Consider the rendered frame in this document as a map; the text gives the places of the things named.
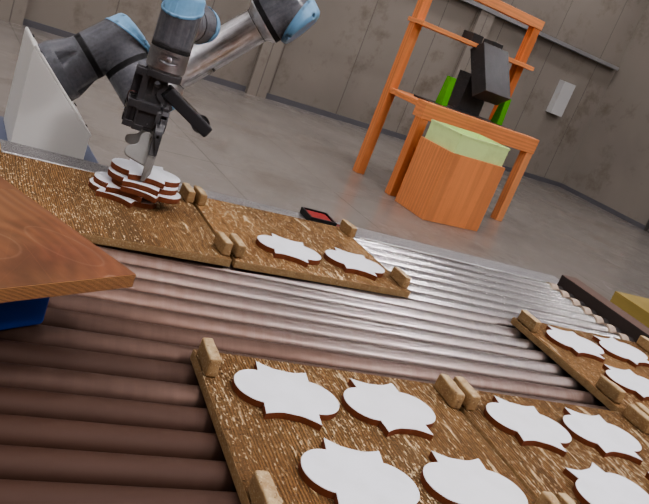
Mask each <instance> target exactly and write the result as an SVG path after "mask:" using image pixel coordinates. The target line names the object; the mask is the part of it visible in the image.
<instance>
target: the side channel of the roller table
mask: <svg viewBox="0 0 649 504"><path fill-rule="evenodd" d="M557 285H558V286H562V287H563V289H564V291H566V292H568V293H570V294H573V295H574V298H575V299H577V300H579V301H582V302H584V303H585V305H586V307H588V308H590V309H592V310H595V311H596V313H597V315H598V316H601V317H602V318H605V319H607V320H608V321H609V324H611V325H613V326H614V327H618V328H620V330H621V331H622V334H625V335H627V336H630V337H632V338H633V339H634V341H635V342H637V340H638V338H639V337H640V335H642V336H645V337H647V338H649V328H648V327H647V326H645V325H644V324H642V323H641V322H639V321H638V320H636V319H635V318H634V317H632V316H631V315H629V314H628V313H626V312H625V311H623V310H622V309H621V308H619V307H618V306H616V305H615V304H613V303H612V302H610V301H609V300H607V299H606V298H605V297H603V296H602V295H600V294H599V293H597V292H596V291H594V290H593V289H592V288H590V287H589V286H587V285H586V284H584V283H583V282H581V281H580V280H578V279H577V278H575V277H571V276H567V275H562V276H561V278H560V280H559V282H558V284H557Z"/></svg>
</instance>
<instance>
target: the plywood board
mask: <svg viewBox="0 0 649 504"><path fill-rule="evenodd" d="M135 276H136V274H135V273H134V272H132V271H131V270H129V269H128V268H127V267H125V266H124V265H123V264H121V263H120V262H118V261H117V260H116V259H114V258H113V257H111V256H110V255H109V254H107V253H106V252H105V251H103V250H102V249H100V248H99V247H98V246H96V245H95V244H93V243H92V242H91V241H89V240H88V239H86V238H85V237H84V236H82V235H81V234H80V233H78V232H77V231H75V230H74V229H73V228H71V227H70V226H68V225H67V224H66V223H64V222H63V221H62V220H60V219H59V218H57V217H56V216H55V215H53V214H52V213H50V212H49V211H48V210H46V209H45V208H44V207H42V206H41V205H39V204H38V203H37V202H35V201H34V200H32V199H31V198H30V197H28V196H27V195H25V194H24V193H23V192H21V191H20V190H19V189H17V188H16V187H14V186H13V185H12V184H10V183H9V182H7V181H6V180H5V179H3V178H2V177H1V176H0V303H6V302H14V301H22V300H30V299H38V298H46V297H55V296H63V295H71V294H79V293H87V292H95V291H103V290H111V289H119V288H128V287H132V286H133V283H134V279H135Z"/></svg>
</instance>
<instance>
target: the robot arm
mask: <svg viewBox="0 0 649 504"><path fill-rule="evenodd" d="M161 1H162V4H161V10H160V14H159V17H158V21H157V24H156V28H155V32H154V35H153V39H152V42H151V45H149V43H148V41H147V40H146V39H145V37H144V35H143V34H142V32H141V31H140V30H139V28H138V27H137V26H136V24H135V23H134V22H133V21H132V20H131V19H130V18H129V17H128V16H127V15H126V14H123V13H118V14H115V15H113V16H111V17H109V18H108V17H107V18H105V20H103V21H101V22H99V23H97V24H95V25H93V26H91V27H89V28H87V29H85V30H83V31H81V32H79V33H77V34H75V35H73V36H71V37H67V38H60V39H53V40H46V41H43V42H41V43H39V44H37V45H38V47H39V49H40V50H41V51H42V52H43V53H42V54H43V55H44V57H45V59H46V61H47V62H48V64H49V66H50V67H51V69H52V71H53V72H54V74H55V76H56V77H57V79H58V80H59V82H60V84H61V85H62V87H63V89H64V90H65V92H66V93H67V95H68V97H69V98H70V100H71V101H73V100H75V99H77V98H79V97H80V96H81V95H82V94H83V93H84V92H85V91H86V90H87V89H88V88H89V87H90V86H91V85H92V84H93V83H94V81H96V80H98V79H99V78H101V77H103V76H105V75H106V76H107V78H108V80H109V81H110V83H111V85H112V86H113V88H114V90H115V92H116V93H117V95H118V97H119V98H120V100H121V102H122V104H123V105H124V111H123V113H122V118H121V119H123V120H122V123H121V124H123V125H126V126H129V127H130V126H131V129H135V130H138V131H139V132H138V133H131V134H127V135H126V136H125V141H126V142H127V143H129V144H130V145H127V146H126V147H125V149H124V153H125V155H126V156H127V157H129V158H130V159H132V160H134V161H135V162H137V163H139V164H140V165H142V166H144V168H143V171H142V175H141V179H140V181H141V182H143V181H144V180H145V179H146V178H147V177H148V176H149V175H150V174H151V171H152V168H153V165H154V162H155V159H156V156H157V152H158V149H159V146H160V142H161V139H162V135H163V134H164V132H165V129H166V126H167V122H168V119H169V115H170V112H171V111H172V110H175V109H176V110H177V111H178V112H179V113H180V114H181V115H182V116H183V117H184V118H185V119H186V120H187V121H188V122H189V123H190V124H191V127H192V129H193V130H194V131H195V132H196V133H199V134H201V135H202V136H203V137H206V136H207V135H208V134H209V133H210V132H211V131H212V128H211V126H210V122H209V120H208V118H207V117H206V116H204V115H201V114H200V113H199V112H198V111H197V110H196V109H195V108H194V107H193V106H192V105H191V104H190V103H189V102H188V101H187V100H186V99H185V98H184V97H183V96H182V95H183V91H184V89H185V88H187V87H189V86H190V85H192V84H194V83H196V82H197V81H199V80H201V79H202V78H204V77H206V76H207V75H209V74H211V73H213V72H214V71H216V70H218V69H219V68H221V67H223V66H225V65H226V64H228V63H230V62H231V61H233V60H235V59H236V58H238V57H240V56H242V55H243V54H245V53H247V52H248V51H250V50H252V49H254V48H255V47H257V46H259V45H260V44H262V43H264V42H266V41H269V42H272V43H276V42H278V41H280V40H281V41H282V42H283V43H284V44H287V43H290V42H291V41H293V40H295V39H296V38H298V37H299V36H300V35H302V34H303V33H304V32H305V31H307V30H308V29H309V28H310V27H311V26H312V25H313V24H314V23H315V22H316V21H317V20H318V18H319V16H320V11H319V8H318V6H317V4H316V2H315V0H251V3H250V6H249V9H248V10H246V11H245V12H243V13H241V14H240V15H238V16H236V17H235V18H233V19H231V20H230V21H228V22H226V23H224V24H223V25H221V26H220V19H219V17H218V15H217V13H216V12H215V11H214V10H213V9H212V8H210V7H209V6H207V4H206V1H205V0H161ZM149 132H150V133H149Z"/></svg>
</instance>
